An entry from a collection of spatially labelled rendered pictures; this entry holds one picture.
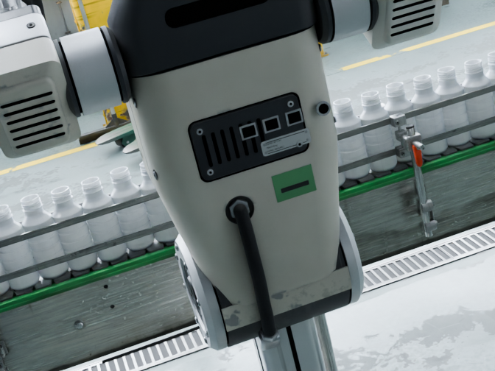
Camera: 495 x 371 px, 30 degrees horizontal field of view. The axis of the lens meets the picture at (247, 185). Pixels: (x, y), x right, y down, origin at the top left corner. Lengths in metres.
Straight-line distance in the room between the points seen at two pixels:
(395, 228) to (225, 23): 1.02
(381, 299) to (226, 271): 2.42
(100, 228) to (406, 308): 1.81
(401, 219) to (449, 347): 1.25
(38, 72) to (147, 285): 0.92
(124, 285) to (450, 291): 1.86
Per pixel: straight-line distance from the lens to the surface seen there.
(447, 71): 1.97
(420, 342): 3.22
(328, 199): 1.12
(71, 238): 1.82
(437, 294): 3.48
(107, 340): 1.89
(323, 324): 2.03
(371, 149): 1.93
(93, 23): 6.25
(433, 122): 1.96
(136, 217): 1.82
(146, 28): 1.01
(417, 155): 1.86
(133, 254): 1.85
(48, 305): 1.84
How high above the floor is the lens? 1.72
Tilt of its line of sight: 21 degrees down
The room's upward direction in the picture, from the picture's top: 14 degrees counter-clockwise
